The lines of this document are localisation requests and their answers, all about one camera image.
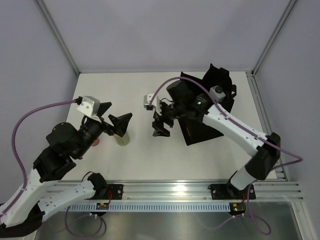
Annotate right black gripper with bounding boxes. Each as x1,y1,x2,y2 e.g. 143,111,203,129
152,101,186,138

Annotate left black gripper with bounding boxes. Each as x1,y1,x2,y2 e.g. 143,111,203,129
74,102,133,159

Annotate green frosted bottle beige cap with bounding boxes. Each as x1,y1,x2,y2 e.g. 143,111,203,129
114,131,130,147

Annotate orange spray bottle blue top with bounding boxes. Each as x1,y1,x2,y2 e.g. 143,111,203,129
91,138,100,147

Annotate black canvas bag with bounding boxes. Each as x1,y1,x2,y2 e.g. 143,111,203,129
172,63,237,146

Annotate white bottle grey cap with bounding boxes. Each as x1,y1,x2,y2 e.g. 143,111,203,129
209,85,226,103

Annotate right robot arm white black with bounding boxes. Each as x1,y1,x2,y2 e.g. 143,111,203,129
143,77,281,200

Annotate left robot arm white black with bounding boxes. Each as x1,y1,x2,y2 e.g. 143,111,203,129
0,98,133,238

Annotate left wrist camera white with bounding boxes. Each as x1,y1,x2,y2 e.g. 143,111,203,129
76,96,100,122

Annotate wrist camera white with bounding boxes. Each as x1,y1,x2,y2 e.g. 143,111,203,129
76,96,100,122
143,93,161,113

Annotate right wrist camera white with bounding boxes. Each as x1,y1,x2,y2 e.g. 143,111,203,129
143,93,161,113

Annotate aluminium mounting rail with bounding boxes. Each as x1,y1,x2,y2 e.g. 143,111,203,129
32,180,305,203

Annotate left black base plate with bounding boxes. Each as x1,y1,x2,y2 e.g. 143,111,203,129
100,183,124,200

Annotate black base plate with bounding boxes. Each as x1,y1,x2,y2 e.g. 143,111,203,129
100,183,124,200
208,183,256,200

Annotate white slotted cable duct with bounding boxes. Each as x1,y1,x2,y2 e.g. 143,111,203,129
69,202,231,213

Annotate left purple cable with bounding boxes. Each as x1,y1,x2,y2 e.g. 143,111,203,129
0,98,108,237

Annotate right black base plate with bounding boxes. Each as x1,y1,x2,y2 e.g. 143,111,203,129
208,183,256,200

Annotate right aluminium corner post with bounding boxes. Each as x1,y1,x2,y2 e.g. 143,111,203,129
251,0,301,76

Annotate aluminium corner post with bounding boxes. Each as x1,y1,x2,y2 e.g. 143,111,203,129
34,0,81,77
251,0,301,76

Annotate left aluminium corner post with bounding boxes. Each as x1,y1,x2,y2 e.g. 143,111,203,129
34,0,81,77

